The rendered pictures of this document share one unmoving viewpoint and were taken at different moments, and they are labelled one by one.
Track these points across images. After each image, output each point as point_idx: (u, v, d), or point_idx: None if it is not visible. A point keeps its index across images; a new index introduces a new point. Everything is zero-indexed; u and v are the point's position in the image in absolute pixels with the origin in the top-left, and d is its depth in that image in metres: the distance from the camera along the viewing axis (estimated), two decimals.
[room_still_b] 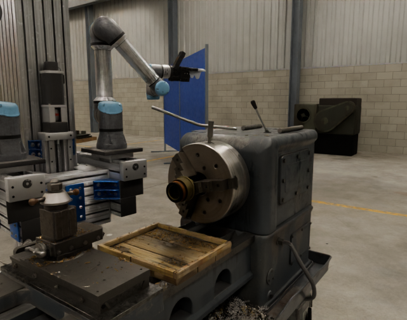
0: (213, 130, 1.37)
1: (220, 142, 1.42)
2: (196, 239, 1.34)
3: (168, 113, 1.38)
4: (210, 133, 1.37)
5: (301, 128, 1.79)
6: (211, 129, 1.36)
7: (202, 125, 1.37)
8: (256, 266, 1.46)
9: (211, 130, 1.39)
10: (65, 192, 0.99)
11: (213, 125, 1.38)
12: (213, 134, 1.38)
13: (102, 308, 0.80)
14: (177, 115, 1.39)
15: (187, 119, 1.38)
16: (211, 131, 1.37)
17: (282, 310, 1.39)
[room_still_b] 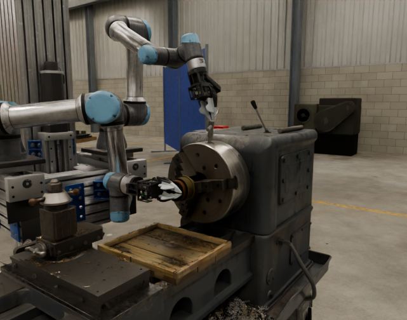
0: (210, 130, 1.36)
1: (220, 142, 1.42)
2: (196, 239, 1.34)
3: (214, 113, 1.52)
4: (207, 133, 1.38)
5: (301, 128, 1.79)
6: None
7: None
8: (256, 266, 1.46)
9: (213, 131, 1.37)
10: (65, 192, 0.99)
11: (212, 126, 1.36)
12: (209, 134, 1.37)
13: (102, 308, 0.80)
14: (216, 116, 1.49)
15: (214, 119, 1.46)
16: None
17: (282, 310, 1.39)
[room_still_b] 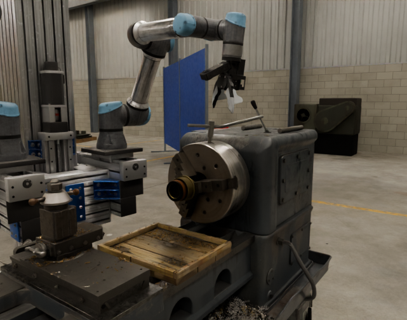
0: (208, 129, 1.37)
1: (220, 142, 1.42)
2: (196, 239, 1.34)
3: (247, 119, 1.45)
4: (208, 132, 1.39)
5: (301, 128, 1.79)
6: (209, 129, 1.38)
7: (217, 126, 1.39)
8: (256, 266, 1.46)
9: (211, 131, 1.37)
10: (65, 192, 0.99)
11: (209, 126, 1.36)
12: (207, 134, 1.37)
13: (102, 308, 0.80)
14: (242, 121, 1.42)
15: (232, 122, 1.41)
16: (208, 130, 1.38)
17: (282, 310, 1.39)
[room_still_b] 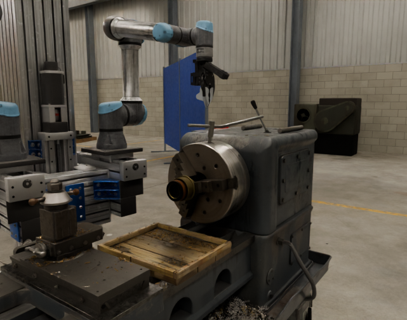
0: (208, 129, 1.37)
1: (220, 142, 1.42)
2: (196, 239, 1.34)
3: (247, 119, 1.45)
4: (208, 132, 1.39)
5: (301, 128, 1.79)
6: (209, 129, 1.38)
7: (217, 126, 1.39)
8: (256, 266, 1.46)
9: (211, 131, 1.36)
10: (65, 192, 0.99)
11: (209, 126, 1.36)
12: (207, 134, 1.37)
13: (102, 308, 0.80)
14: (242, 121, 1.42)
15: (232, 122, 1.41)
16: (208, 129, 1.38)
17: (282, 310, 1.39)
